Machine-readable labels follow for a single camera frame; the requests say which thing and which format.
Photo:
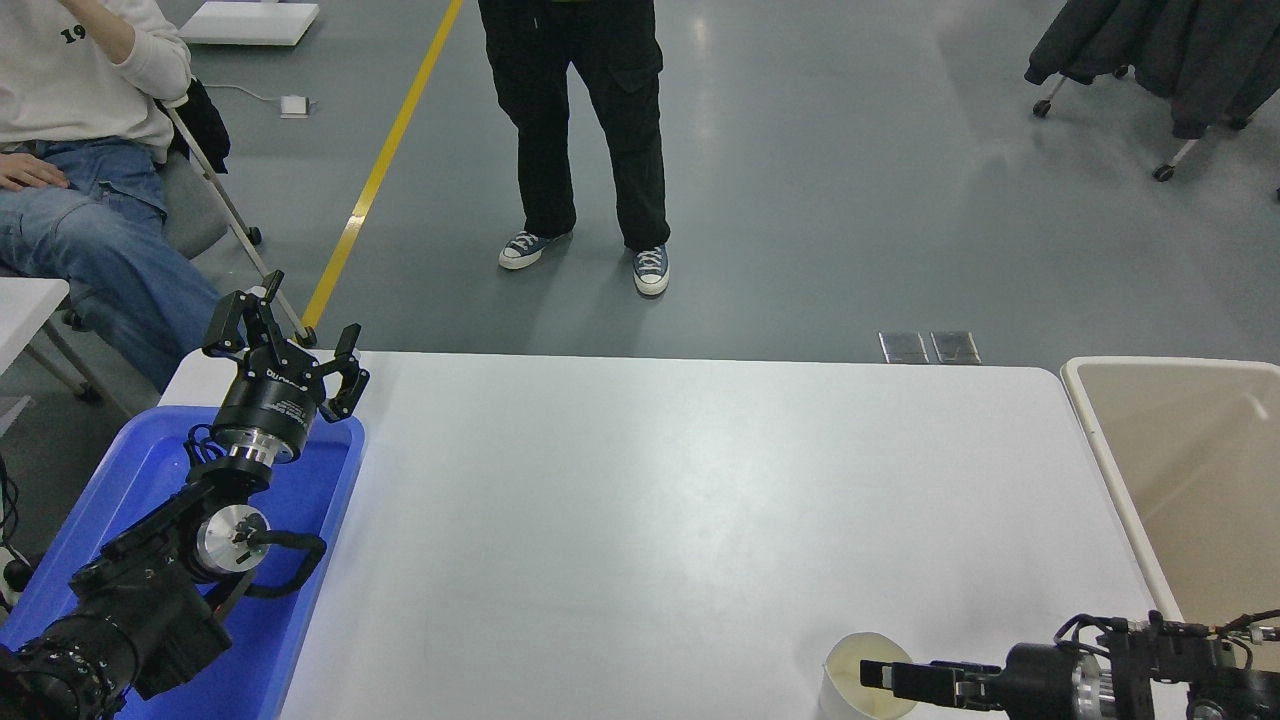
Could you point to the white flat board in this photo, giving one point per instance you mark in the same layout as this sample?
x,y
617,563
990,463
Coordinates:
x,y
250,20

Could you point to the grey folding chair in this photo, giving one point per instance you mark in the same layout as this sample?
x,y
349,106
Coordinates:
x,y
195,215

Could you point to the white paper cup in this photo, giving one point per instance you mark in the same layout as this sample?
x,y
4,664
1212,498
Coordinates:
x,y
845,670

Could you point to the dark jackets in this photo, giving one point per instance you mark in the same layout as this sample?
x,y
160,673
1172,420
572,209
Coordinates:
x,y
1200,60

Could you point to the large pale bin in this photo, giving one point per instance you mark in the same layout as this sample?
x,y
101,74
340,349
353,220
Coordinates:
x,y
1180,450

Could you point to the seated person's hand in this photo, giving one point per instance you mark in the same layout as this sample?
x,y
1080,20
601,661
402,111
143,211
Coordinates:
x,y
30,172

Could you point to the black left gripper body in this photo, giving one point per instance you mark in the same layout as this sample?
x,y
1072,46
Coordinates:
x,y
268,405

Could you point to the standing person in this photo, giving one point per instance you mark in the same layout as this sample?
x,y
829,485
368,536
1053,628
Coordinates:
x,y
580,80

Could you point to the black bag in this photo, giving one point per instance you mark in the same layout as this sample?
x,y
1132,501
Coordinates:
x,y
205,125

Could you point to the seated person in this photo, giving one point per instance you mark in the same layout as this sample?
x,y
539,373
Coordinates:
x,y
80,80

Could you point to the blue plastic tray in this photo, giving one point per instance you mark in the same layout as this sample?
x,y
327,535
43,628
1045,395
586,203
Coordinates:
x,y
310,485

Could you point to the white wheeled rack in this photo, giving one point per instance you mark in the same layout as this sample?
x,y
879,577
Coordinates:
x,y
1180,153

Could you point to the white power adapter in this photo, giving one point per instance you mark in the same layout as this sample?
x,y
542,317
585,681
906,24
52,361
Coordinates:
x,y
294,105

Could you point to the white side table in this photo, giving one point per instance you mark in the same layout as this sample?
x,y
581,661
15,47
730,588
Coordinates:
x,y
25,305

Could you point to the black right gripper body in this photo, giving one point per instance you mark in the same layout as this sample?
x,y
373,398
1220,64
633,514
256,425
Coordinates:
x,y
1035,685

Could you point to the metal floor socket plate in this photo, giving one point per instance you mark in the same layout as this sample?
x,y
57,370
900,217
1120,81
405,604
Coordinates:
x,y
903,347
955,347

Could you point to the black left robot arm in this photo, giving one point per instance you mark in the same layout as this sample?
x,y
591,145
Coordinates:
x,y
150,600

